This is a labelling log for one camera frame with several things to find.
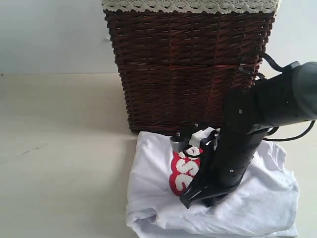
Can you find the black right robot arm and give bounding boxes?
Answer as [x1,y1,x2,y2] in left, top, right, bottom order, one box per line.
[180,62,317,207]

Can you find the dark brown wicker basket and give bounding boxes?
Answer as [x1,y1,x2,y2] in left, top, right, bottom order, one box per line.
[104,10,274,135]

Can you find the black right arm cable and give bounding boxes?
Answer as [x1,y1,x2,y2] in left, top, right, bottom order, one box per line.
[239,51,317,143]

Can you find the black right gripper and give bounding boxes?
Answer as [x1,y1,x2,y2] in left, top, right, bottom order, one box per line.
[180,89,268,209]

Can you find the white t-shirt with red lettering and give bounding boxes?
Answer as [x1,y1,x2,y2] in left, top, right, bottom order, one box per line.
[126,132,299,238]

